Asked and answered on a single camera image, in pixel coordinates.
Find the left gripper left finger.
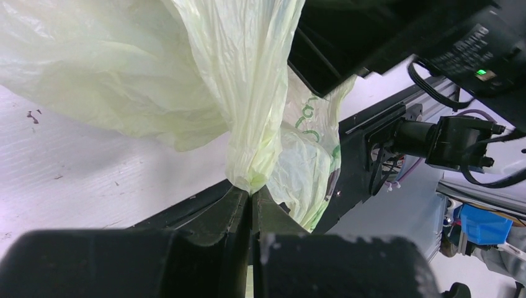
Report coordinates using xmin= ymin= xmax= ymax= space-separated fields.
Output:
xmin=1 ymin=187 xmax=251 ymax=297

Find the green plastic bag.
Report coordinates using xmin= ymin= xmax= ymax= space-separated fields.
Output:
xmin=1 ymin=1 xmax=355 ymax=232

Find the blue plastic object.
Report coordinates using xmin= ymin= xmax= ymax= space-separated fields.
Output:
xmin=460 ymin=205 xmax=513 ymax=245

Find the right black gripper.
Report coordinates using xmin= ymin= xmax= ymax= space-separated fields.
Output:
xmin=288 ymin=1 xmax=525 ymax=96

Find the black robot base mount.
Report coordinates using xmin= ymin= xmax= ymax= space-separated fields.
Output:
xmin=134 ymin=85 xmax=443 ymax=233

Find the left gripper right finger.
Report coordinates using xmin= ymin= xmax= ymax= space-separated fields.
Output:
xmin=251 ymin=188 xmax=440 ymax=297

